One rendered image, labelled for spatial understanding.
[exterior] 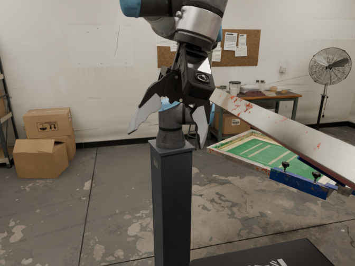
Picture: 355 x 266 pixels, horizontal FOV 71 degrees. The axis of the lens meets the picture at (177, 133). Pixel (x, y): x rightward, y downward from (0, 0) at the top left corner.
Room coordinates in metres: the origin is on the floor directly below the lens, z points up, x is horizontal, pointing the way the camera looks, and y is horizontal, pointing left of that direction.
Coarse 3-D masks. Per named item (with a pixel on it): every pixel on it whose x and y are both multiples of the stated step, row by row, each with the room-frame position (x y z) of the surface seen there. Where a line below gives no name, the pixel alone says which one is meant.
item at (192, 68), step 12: (192, 48) 0.46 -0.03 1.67; (180, 60) 0.45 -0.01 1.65; (192, 60) 0.42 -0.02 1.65; (204, 60) 0.44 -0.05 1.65; (192, 72) 0.39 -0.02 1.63; (204, 72) 0.40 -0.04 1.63; (192, 84) 0.36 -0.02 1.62; (204, 84) 0.37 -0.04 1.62; (192, 96) 0.37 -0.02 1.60; (204, 96) 0.37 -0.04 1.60
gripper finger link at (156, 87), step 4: (164, 76) 0.44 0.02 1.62; (160, 80) 0.44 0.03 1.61; (164, 80) 0.44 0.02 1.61; (152, 84) 0.44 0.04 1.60; (156, 84) 0.44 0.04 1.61; (160, 84) 0.44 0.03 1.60; (164, 84) 0.44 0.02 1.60; (148, 88) 0.45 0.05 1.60; (152, 88) 0.44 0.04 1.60; (156, 88) 0.44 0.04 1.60; (160, 88) 0.44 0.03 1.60; (148, 92) 0.44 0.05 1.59; (152, 92) 0.44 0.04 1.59; (156, 92) 0.44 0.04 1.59; (160, 92) 0.44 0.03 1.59; (144, 96) 0.43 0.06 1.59; (148, 96) 0.44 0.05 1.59; (160, 96) 0.44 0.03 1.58; (144, 100) 0.43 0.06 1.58; (140, 104) 0.43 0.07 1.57
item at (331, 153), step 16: (224, 96) 0.62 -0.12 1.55; (240, 112) 0.51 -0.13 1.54; (256, 112) 0.47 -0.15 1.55; (272, 112) 0.43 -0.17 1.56; (272, 128) 0.40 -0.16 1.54; (288, 128) 0.37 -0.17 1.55; (304, 128) 0.35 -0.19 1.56; (288, 144) 0.35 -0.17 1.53; (304, 144) 0.33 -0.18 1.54; (320, 144) 0.31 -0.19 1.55; (336, 144) 0.29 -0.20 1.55; (320, 160) 0.29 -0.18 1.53; (336, 160) 0.27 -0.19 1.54; (352, 160) 0.26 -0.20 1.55; (352, 176) 0.25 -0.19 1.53
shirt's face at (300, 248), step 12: (300, 240) 0.79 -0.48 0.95; (240, 252) 0.73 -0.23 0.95; (252, 252) 0.73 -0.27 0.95; (264, 252) 0.73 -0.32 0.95; (276, 252) 0.73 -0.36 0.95; (288, 252) 0.73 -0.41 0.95; (300, 252) 0.73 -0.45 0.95; (312, 252) 0.73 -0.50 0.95; (192, 264) 0.67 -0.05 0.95; (204, 264) 0.67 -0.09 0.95; (216, 264) 0.67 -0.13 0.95; (228, 264) 0.67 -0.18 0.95; (240, 264) 0.67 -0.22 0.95; (252, 264) 0.67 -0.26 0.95; (288, 264) 0.67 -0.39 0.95; (300, 264) 0.67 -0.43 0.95; (312, 264) 0.67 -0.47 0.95; (324, 264) 0.67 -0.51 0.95
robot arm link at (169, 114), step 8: (168, 104) 1.12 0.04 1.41; (176, 104) 1.13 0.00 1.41; (160, 112) 1.15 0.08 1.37; (168, 112) 1.12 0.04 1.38; (176, 112) 1.12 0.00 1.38; (184, 112) 1.12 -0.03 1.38; (160, 120) 1.15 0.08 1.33; (168, 120) 1.12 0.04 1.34; (176, 120) 1.13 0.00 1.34; (184, 120) 1.12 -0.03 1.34; (168, 128) 1.12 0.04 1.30
